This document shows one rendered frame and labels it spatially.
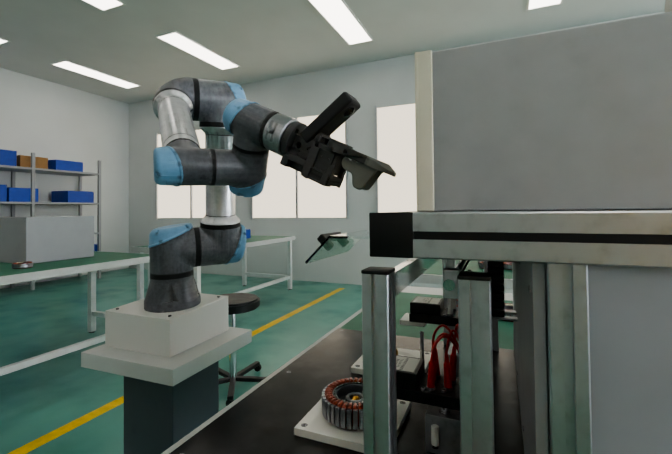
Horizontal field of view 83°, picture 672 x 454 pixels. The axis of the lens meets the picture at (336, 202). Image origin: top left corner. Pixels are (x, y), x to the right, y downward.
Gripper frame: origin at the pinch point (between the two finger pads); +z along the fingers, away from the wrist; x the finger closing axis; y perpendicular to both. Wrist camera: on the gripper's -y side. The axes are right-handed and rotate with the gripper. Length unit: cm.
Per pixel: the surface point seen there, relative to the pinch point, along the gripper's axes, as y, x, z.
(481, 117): -10.0, 14.3, 12.2
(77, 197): 241, -333, -561
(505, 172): -4.9, 14.2, 17.3
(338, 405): 36.4, 8.5, 9.9
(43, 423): 195, -62, -138
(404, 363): 27.1, 3.5, 15.8
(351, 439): 38.3, 10.4, 14.0
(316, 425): 41.0, 9.2, 8.2
